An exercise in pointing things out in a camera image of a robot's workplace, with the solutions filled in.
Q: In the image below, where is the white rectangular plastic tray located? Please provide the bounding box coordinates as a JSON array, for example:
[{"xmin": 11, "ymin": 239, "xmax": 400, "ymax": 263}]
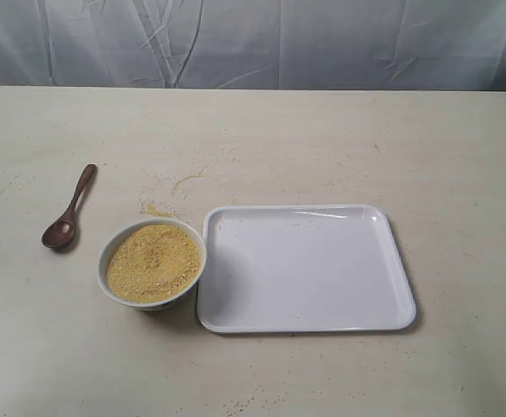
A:
[{"xmin": 196, "ymin": 204, "xmax": 416, "ymax": 334}]

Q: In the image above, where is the brown wooden spoon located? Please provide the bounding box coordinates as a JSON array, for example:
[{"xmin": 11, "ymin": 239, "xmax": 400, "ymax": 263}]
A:
[{"xmin": 41, "ymin": 164, "xmax": 97, "ymax": 250}]

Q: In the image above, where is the spilled yellow grains pile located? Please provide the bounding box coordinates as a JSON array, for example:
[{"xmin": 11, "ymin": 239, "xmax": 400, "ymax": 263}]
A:
[{"xmin": 139, "ymin": 200, "xmax": 180, "ymax": 218}]

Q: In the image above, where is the white ceramic bowl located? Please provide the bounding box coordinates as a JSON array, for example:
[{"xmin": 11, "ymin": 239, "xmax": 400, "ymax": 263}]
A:
[{"xmin": 97, "ymin": 217, "xmax": 207, "ymax": 311}]

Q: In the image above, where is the white wrinkled backdrop cloth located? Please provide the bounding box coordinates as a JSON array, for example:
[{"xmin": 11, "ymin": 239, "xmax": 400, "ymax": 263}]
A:
[{"xmin": 0, "ymin": 1, "xmax": 506, "ymax": 90}]

